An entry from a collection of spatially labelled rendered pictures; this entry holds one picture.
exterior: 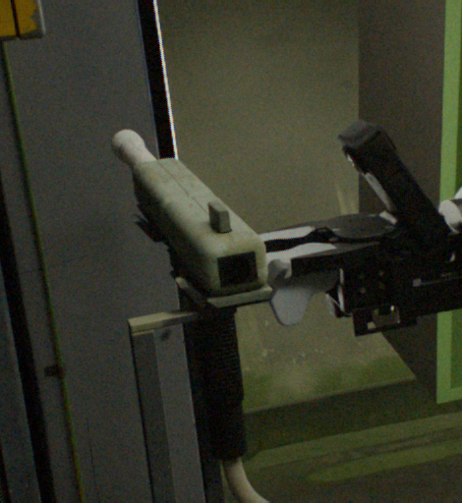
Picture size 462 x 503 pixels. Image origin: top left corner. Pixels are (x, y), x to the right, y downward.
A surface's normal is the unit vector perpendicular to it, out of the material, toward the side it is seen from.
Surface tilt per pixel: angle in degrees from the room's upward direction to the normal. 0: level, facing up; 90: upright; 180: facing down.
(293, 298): 90
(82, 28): 90
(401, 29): 90
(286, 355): 57
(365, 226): 0
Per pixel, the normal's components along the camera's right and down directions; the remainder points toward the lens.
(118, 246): 0.23, 0.26
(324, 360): 0.13, -0.30
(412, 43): -0.96, 0.18
